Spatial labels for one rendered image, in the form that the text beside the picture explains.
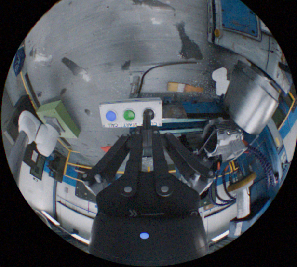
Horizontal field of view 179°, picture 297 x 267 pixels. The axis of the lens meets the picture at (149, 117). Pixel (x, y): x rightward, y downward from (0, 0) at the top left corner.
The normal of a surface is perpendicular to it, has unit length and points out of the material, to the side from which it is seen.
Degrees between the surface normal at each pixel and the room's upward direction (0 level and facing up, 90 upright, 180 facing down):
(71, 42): 0
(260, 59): 89
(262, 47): 89
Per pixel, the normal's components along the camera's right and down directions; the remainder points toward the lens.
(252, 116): -0.71, 0.51
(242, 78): -1.00, 0.06
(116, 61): 0.03, 0.72
